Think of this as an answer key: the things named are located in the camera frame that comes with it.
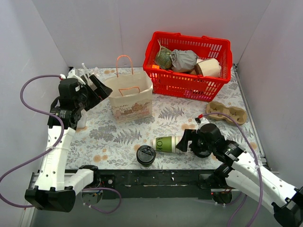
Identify stack of green paper cups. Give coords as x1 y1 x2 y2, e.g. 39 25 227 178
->
152 136 188 154

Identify beige paper bag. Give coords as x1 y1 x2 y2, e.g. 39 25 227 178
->
104 70 153 124

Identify black plastic cup lid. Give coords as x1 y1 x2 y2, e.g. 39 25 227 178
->
136 145 156 163

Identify green paper coffee cup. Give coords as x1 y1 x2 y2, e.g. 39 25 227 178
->
140 162 152 167

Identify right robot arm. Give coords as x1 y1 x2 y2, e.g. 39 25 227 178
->
176 123 303 227

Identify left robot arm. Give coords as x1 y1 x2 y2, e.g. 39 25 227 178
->
25 75 112 212

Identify spare black cup lid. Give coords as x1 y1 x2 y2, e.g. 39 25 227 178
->
192 145 212 158

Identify white wrapped straws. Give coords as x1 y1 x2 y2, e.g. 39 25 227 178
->
81 63 100 81

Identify white milk bottle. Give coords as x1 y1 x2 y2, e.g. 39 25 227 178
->
77 112 87 129

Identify red plastic shopping basket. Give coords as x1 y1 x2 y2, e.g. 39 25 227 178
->
143 31 232 102

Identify green netted melon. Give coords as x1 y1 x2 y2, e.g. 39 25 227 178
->
154 48 172 70

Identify beige paper roll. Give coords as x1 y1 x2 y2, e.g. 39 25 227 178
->
195 58 221 78

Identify grey crumpled paper bag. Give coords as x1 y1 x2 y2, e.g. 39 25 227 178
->
170 49 198 73

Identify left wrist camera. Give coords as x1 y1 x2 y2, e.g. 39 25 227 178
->
60 68 86 85

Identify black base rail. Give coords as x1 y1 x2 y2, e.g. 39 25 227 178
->
73 169 244 201

